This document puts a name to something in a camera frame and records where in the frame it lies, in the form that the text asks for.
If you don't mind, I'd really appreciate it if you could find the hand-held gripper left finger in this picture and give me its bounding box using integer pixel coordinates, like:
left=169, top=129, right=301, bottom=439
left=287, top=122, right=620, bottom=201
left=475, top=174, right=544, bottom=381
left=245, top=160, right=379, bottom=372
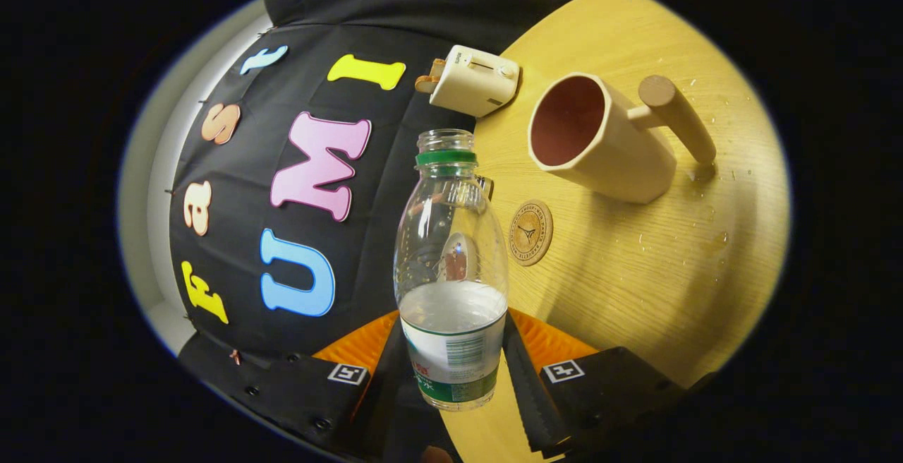
left=222, top=310, right=459, bottom=463

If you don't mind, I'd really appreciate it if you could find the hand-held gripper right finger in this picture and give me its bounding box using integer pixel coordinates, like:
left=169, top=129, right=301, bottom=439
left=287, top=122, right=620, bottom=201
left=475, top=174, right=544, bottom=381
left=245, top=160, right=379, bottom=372
left=502, top=308, right=686, bottom=458

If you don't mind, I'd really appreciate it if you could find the clear plastic juice bottle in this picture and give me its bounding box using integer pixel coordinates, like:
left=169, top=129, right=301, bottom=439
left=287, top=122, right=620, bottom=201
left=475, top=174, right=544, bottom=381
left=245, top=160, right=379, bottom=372
left=393, top=128, right=510, bottom=411

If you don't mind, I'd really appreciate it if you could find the round wooden coaster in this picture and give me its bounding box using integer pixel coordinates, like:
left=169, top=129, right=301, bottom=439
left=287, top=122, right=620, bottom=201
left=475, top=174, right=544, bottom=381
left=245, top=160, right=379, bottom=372
left=508, top=199, right=554, bottom=267

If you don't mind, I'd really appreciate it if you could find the beige cup with wooden handle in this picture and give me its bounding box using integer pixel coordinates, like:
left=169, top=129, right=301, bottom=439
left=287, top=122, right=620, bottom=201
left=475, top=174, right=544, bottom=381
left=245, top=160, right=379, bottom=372
left=528, top=72, right=717, bottom=204

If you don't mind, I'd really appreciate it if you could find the wooden table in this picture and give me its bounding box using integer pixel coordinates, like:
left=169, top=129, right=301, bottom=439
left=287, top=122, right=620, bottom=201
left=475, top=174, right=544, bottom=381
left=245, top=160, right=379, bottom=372
left=437, top=0, right=791, bottom=463

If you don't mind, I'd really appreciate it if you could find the black backdrop cloth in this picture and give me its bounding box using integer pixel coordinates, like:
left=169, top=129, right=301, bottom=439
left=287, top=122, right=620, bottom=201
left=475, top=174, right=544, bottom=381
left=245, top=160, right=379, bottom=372
left=169, top=0, right=614, bottom=379

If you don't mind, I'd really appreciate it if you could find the white toaster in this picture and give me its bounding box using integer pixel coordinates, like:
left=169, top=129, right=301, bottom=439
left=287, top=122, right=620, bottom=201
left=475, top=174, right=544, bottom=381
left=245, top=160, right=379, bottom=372
left=429, top=44, right=521, bottom=118

